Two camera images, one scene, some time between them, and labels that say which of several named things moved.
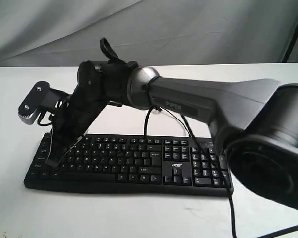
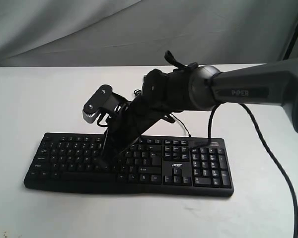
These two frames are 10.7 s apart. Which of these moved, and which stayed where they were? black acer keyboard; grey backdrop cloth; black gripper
Moved: black gripper
Stayed: black acer keyboard; grey backdrop cloth
